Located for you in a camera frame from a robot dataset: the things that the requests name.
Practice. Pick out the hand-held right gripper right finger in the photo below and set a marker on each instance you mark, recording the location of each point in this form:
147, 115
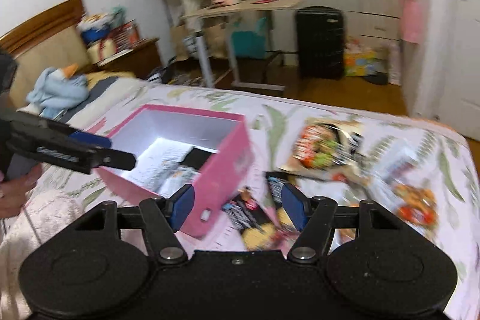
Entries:
293, 207

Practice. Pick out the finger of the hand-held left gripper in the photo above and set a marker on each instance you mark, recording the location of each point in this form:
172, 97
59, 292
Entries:
90, 140
112, 159

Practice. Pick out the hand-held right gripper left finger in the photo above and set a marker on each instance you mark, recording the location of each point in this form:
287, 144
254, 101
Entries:
183, 207

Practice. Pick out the black cracker packet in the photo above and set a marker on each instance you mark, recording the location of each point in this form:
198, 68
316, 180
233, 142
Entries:
242, 217
277, 188

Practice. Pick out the pink cardboard box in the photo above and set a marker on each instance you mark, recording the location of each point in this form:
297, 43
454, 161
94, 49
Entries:
228, 170

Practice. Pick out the person's left hand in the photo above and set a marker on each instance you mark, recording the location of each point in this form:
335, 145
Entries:
13, 198

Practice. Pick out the dark grey blanket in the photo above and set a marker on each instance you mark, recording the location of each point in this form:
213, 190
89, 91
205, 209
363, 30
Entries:
93, 95

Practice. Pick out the wooden padded headboard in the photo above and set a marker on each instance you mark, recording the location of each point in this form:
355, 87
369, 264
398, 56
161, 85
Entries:
45, 39

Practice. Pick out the black snack packet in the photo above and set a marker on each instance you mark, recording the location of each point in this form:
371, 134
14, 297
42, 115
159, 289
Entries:
198, 158

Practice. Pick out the goose plush in blue cloth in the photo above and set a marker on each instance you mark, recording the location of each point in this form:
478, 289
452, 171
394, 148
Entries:
60, 87

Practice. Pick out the orange green noodle packet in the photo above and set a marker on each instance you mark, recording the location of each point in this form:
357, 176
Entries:
318, 147

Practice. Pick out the cream jar with red ribbon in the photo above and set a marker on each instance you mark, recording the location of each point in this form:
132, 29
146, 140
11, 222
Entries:
101, 51

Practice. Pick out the wooden nightstand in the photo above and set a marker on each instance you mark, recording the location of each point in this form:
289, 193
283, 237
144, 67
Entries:
138, 57

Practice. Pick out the blue basket with white filling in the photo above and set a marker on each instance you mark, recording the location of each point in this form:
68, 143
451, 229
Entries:
95, 28

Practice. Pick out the white snack packet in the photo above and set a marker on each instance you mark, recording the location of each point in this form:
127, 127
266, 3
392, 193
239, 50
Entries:
393, 164

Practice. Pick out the red gift box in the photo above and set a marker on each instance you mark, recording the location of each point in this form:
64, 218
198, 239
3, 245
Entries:
125, 33

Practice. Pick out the bed with floral sheet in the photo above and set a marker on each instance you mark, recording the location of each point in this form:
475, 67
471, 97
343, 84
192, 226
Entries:
375, 125

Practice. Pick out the orange snack packet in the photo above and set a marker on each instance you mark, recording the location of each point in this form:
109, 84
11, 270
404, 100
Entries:
416, 205

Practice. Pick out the brown paper bag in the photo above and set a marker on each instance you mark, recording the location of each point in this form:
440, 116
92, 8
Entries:
215, 39

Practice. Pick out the colourful yellow box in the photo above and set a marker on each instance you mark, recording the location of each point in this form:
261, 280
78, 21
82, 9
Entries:
359, 62

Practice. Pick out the black suitcase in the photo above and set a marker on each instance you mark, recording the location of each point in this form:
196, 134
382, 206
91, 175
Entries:
319, 42

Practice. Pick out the teal bag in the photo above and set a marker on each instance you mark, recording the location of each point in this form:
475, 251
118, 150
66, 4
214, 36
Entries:
249, 40

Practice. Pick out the light wood folding table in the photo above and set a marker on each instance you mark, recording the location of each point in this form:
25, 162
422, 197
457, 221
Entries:
232, 9

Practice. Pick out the white door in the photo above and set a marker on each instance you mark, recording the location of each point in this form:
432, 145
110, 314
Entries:
455, 61

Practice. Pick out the hanging pink garment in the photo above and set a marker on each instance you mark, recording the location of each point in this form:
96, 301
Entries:
411, 16

